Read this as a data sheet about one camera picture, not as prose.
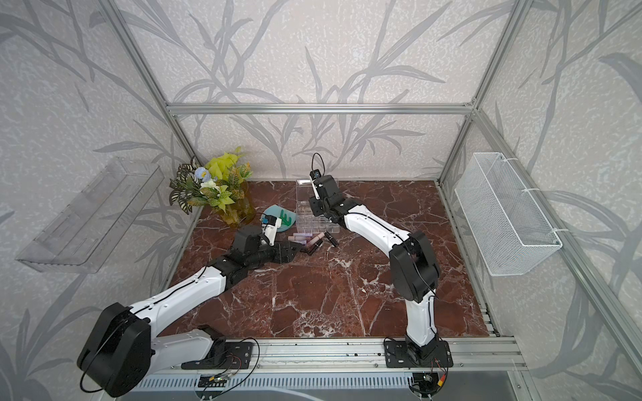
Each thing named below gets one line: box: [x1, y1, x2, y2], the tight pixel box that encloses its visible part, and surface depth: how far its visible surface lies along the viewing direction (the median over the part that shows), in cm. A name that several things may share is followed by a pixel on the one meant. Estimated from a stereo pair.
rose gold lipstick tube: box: [305, 232, 326, 248], surface depth 101 cm
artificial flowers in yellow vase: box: [168, 146, 257, 229], surface depth 90 cm
